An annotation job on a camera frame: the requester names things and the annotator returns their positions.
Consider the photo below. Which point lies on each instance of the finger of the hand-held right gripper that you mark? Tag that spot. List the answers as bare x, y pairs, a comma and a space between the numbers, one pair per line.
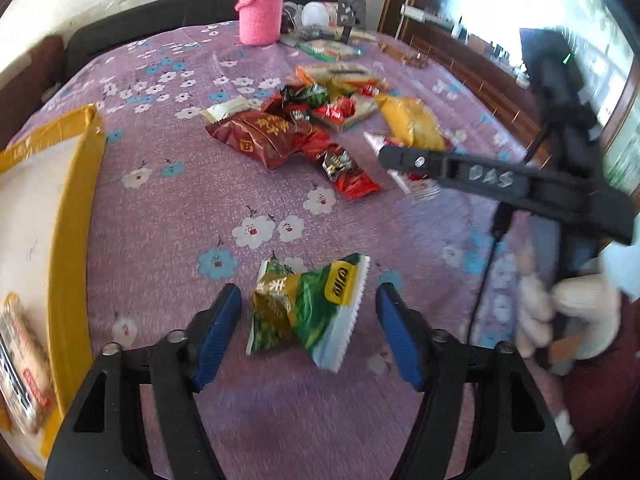
450, 167

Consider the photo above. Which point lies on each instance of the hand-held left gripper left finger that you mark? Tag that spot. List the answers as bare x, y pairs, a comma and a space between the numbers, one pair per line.
220, 332

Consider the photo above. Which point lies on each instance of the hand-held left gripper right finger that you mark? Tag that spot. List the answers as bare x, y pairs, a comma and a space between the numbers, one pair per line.
400, 340

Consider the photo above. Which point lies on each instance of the green snack packet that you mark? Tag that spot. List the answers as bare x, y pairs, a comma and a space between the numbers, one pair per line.
305, 305

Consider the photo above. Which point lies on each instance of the yellow-taped cardboard box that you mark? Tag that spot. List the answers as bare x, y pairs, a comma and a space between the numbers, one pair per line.
35, 210

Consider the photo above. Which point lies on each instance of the person's right forearm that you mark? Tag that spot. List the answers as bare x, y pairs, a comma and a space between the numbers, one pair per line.
610, 395

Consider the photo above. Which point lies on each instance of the person's right hand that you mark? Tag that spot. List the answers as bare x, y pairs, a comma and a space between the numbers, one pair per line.
585, 300

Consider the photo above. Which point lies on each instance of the white and red snack packet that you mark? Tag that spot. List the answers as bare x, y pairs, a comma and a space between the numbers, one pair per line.
420, 187

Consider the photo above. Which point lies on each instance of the yellow snack bag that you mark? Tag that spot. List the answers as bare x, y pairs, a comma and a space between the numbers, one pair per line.
412, 120

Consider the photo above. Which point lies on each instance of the small red candy packet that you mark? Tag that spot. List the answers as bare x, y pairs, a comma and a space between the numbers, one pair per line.
355, 180

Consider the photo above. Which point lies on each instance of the wooden window cabinet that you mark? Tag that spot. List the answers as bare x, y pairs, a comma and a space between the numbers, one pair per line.
450, 55

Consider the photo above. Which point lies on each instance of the small wooden item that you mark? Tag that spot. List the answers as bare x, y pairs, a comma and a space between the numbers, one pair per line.
414, 60

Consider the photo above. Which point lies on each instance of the pile of small candy packets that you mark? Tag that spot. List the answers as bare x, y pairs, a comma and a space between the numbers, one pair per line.
325, 105

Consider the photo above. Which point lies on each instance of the black phone stand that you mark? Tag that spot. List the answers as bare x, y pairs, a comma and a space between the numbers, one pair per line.
351, 12

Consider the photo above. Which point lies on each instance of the dark red snack bag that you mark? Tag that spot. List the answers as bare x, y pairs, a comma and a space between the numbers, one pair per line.
260, 137

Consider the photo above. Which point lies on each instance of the clear cracker packet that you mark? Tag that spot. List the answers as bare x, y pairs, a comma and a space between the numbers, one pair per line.
25, 365

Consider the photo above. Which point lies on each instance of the white round cup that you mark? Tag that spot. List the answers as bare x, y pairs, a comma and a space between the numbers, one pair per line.
314, 14

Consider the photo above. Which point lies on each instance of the cream snack packet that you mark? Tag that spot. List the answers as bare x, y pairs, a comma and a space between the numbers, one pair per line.
230, 109

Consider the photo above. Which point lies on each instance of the pink knitted-sleeve bottle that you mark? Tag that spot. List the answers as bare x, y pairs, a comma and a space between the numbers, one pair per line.
260, 15

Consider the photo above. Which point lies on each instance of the brown wooden furniture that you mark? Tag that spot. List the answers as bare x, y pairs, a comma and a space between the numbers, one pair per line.
30, 80

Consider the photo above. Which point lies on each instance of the black sofa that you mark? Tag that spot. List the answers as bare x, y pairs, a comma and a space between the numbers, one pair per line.
150, 17

